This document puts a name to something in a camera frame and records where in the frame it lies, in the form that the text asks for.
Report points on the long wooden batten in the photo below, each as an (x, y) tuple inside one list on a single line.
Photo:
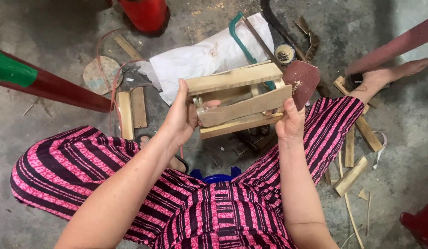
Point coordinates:
[(359, 116)]

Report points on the pink striped dress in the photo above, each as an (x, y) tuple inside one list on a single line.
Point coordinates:
[(200, 183)]

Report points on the narrow wooden stick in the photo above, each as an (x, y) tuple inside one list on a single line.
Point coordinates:
[(349, 147)]

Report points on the wooden slat frame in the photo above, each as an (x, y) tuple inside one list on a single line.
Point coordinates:
[(238, 98)]

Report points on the blue plastic stool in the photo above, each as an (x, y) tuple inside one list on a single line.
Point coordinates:
[(216, 175)]

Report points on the rusty metal bracket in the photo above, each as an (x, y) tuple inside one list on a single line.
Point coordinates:
[(309, 36)]

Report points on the red plastic stool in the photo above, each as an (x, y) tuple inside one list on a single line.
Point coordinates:
[(419, 223)]

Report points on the red gas cylinder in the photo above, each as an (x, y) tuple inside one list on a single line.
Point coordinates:
[(144, 13)]

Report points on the thin bamboo sliver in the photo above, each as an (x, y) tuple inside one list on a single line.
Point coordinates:
[(350, 207)]

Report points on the black rubber belt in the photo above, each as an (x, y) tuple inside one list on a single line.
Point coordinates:
[(279, 29)]

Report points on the person's left hand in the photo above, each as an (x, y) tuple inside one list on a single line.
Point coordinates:
[(179, 119)]

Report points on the red green metal pipe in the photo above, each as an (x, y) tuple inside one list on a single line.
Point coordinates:
[(41, 81)]

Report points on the thin wooden strip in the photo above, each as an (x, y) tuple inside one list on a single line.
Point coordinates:
[(128, 47)]

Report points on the reddish brown sandpaper sheet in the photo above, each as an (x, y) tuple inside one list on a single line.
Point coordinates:
[(302, 81)]

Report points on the black sandal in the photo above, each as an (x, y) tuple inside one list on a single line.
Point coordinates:
[(165, 152)]

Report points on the person's foot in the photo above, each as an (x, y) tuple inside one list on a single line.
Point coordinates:
[(390, 77)]

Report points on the short wooden block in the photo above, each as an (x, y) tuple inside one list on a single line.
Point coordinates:
[(350, 176)]

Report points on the pale wooden plank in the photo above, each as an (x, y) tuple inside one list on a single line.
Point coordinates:
[(126, 114)]

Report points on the white woven sack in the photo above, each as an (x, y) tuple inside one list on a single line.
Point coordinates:
[(214, 55)]

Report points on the brown wooden plank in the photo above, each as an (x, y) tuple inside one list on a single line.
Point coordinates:
[(139, 107)]

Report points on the black tape roll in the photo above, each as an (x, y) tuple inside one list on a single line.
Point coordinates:
[(354, 81)]

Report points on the dark red metal pipe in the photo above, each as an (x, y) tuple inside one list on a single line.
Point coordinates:
[(390, 48)]

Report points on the green frame hacksaw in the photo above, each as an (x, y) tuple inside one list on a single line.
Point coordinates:
[(246, 45)]

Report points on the round grey disc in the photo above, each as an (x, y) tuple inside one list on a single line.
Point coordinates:
[(101, 74)]

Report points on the person's right hand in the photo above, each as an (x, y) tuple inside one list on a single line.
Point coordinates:
[(290, 125)]

